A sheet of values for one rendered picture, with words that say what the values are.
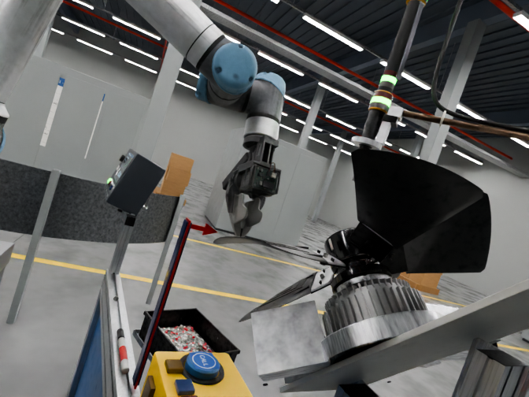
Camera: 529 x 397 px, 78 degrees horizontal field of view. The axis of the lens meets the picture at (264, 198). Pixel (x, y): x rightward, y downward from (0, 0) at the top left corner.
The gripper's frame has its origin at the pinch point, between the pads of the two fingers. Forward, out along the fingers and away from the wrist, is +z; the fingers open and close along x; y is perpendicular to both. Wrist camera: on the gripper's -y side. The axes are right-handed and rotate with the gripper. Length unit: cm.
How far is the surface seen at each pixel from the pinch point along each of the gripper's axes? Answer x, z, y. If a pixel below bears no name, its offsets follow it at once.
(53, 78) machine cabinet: -107, -244, -568
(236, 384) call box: -10.3, 19.7, 26.3
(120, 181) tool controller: -19, -13, -52
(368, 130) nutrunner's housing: 21.2, -27.7, 13.0
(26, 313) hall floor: -37, 59, -203
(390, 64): 21, -43, 18
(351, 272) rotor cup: 25.3, 4.2, 8.6
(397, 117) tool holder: 24.1, -30.3, 18.4
